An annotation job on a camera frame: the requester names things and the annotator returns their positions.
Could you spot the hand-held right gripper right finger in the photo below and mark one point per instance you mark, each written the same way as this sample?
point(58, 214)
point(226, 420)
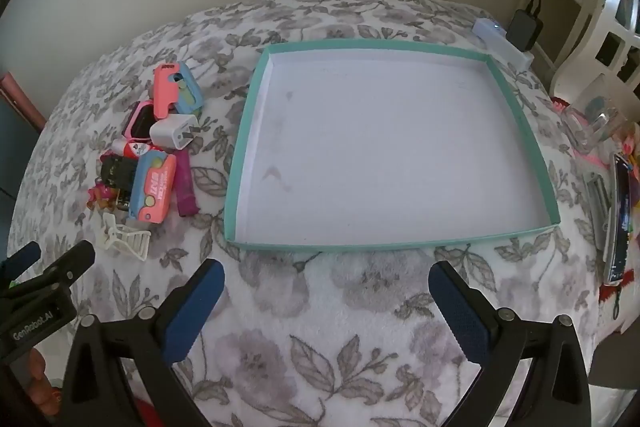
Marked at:
point(460, 317)

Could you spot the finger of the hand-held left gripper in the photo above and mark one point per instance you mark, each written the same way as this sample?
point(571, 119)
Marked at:
point(20, 257)
point(70, 266)

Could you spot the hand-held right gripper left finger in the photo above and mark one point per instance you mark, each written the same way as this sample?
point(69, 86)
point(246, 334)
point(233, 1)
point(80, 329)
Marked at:
point(195, 312)

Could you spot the white hair clip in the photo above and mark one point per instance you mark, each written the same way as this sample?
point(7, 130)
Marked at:
point(132, 242)

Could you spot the small pink orange figure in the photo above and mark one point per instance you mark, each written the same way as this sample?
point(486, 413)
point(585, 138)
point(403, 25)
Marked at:
point(100, 196)

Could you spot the black toy car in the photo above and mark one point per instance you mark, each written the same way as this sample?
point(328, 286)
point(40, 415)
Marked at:
point(117, 172)

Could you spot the blue toy with pink front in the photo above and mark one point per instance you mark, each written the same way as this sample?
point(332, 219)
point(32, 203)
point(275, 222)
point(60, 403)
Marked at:
point(150, 187)

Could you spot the magenta plastic tube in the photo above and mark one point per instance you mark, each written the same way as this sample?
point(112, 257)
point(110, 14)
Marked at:
point(185, 192)

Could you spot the small red white bottle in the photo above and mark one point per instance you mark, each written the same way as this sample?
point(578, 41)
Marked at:
point(131, 150)

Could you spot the pink smartwatch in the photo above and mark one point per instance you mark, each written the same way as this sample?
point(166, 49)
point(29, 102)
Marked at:
point(140, 122)

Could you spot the white charger plug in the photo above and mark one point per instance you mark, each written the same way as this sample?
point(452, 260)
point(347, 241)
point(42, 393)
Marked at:
point(170, 132)

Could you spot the teal cardboard tray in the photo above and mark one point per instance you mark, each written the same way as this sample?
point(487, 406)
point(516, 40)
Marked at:
point(375, 132)

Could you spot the pink toy with blue back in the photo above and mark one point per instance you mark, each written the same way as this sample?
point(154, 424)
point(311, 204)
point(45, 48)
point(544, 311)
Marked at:
point(167, 87)

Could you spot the person's left hand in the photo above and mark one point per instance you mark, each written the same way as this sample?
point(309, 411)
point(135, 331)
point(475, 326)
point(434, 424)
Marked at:
point(37, 372)

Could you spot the dark blue panel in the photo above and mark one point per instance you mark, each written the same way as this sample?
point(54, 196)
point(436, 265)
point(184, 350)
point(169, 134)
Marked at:
point(15, 157)

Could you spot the pink bar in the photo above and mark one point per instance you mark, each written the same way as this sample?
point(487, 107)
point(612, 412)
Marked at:
point(20, 102)

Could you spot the grey phone stand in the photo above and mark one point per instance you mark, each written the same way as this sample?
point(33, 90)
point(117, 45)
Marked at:
point(597, 202)

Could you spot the smartphone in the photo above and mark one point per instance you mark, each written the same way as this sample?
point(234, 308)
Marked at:
point(619, 227)

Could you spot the pink crochet mat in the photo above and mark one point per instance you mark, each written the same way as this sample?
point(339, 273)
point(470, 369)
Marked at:
point(602, 161)

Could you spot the clear glass cup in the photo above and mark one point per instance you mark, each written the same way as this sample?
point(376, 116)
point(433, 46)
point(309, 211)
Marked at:
point(595, 132)

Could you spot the white furniture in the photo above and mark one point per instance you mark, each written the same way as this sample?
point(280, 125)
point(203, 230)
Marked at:
point(575, 72)

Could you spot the white power strip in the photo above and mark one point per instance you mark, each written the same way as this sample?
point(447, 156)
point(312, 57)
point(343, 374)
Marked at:
point(487, 29)

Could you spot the black power adapter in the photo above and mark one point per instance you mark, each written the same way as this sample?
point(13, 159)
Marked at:
point(524, 29)

